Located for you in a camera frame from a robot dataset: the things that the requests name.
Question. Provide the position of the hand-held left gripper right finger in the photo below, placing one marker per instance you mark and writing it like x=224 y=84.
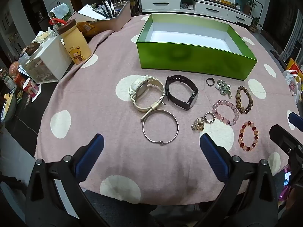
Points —
x=213 y=156

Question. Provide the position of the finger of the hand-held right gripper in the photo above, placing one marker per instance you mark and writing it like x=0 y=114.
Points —
x=281 y=136
x=295 y=120

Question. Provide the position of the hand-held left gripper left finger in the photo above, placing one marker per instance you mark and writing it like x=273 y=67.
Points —
x=91 y=156

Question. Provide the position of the silver bangle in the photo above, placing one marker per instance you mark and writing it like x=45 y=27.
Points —
x=161 y=143

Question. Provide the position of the black wrist watch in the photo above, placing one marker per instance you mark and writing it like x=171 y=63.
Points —
x=191 y=99

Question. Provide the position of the white wrist watch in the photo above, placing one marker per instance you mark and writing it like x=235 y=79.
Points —
x=139 y=85

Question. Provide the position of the green cardboard box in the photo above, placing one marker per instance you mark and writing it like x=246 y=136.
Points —
x=189 y=59

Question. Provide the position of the pink polka dot tablecloth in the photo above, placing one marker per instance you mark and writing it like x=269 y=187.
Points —
x=106 y=134

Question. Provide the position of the white plastic bag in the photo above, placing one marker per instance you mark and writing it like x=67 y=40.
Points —
x=292 y=82

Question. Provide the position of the yellow paper bag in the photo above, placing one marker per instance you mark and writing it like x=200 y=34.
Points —
x=294 y=66

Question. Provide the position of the red snack packet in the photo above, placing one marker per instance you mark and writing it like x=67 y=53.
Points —
x=32 y=88

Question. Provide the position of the bowl of food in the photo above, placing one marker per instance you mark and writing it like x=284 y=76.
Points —
x=6 y=106

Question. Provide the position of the small potted plant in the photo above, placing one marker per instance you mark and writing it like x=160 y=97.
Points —
x=254 y=26

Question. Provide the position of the white drawer organizer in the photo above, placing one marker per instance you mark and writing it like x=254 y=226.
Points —
x=54 y=59

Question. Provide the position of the yellow bear bottle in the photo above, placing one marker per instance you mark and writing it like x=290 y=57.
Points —
x=75 y=47

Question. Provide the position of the tall potted plant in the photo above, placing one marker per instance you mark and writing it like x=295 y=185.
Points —
x=248 y=8

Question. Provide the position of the brown round object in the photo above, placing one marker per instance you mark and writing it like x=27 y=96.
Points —
x=32 y=49

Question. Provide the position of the black alarm clock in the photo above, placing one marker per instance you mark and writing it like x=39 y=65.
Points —
x=238 y=6

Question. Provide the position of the orange snack bag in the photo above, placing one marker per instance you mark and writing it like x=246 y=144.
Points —
x=86 y=28

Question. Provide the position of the pink pen holder box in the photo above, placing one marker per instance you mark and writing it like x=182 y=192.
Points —
x=118 y=19

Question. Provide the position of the white paper stack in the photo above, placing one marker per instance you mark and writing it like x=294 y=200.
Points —
x=91 y=11

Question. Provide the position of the white green packet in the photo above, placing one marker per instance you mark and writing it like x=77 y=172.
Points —
x=60 y=10

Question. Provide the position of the bunch of pens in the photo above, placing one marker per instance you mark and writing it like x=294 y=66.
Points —
x=107 y=7

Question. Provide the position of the white tv cabinet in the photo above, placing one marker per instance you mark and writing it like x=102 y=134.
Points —
x=165 y=4

